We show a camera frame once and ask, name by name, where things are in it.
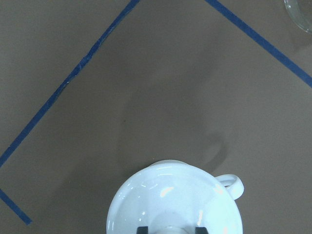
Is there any white enamel cup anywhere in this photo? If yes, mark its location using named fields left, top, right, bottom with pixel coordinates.
left=149, top=159, right=244, bottom=200

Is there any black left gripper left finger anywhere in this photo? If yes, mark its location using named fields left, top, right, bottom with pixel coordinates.
left=136, top=226, right=149, bottom=234

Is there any clear plastic funnel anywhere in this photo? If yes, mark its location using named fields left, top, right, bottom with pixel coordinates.
left=284, top=0, right=312, bottom=35

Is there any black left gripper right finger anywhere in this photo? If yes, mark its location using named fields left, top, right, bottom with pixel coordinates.
left=195, top=227, right=208, bottom=234

